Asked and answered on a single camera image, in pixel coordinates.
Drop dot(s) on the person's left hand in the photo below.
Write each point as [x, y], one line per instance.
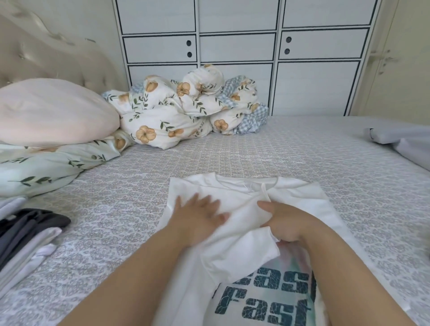
[195, 220]

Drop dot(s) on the person's right hand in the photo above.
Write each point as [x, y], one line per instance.
[290, 223]

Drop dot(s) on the white printed t-shirt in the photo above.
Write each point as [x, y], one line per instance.
[235, 255]

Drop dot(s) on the bed with grey patterned sheet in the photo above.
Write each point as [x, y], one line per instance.
[302, 154]

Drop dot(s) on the light blue hooded jacket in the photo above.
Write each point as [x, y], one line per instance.
[406, 144]

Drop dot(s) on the person's left forearm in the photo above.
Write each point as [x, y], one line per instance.
[127, 289]

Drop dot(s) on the person's right forearm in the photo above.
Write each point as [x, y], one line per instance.
[342, 282]

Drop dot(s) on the floral bunched quilt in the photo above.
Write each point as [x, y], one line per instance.
[252, 114]

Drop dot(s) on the white wardrobe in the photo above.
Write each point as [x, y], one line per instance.
[316, 80]

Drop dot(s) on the floral pillow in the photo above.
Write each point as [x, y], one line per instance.
[40, 168]

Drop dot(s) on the pink plush pillow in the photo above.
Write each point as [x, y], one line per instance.
[54, 111]

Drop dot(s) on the white door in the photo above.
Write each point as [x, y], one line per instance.
[396, 67]

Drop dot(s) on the beige tufted headboard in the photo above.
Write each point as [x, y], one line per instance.
[60, 54]

